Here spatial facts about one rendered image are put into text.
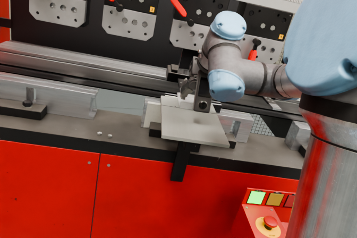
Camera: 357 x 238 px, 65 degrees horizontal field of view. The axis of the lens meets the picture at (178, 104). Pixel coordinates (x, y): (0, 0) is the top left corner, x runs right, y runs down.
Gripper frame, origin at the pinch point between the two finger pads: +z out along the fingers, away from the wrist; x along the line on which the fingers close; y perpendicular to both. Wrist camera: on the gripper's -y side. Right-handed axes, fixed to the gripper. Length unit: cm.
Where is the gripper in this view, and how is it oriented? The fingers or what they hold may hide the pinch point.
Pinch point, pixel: (192, 100)
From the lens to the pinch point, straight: 91.2
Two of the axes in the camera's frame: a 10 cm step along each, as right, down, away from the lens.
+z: -2.0, 4.3, 8.8
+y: 0.8, -8.9, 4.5
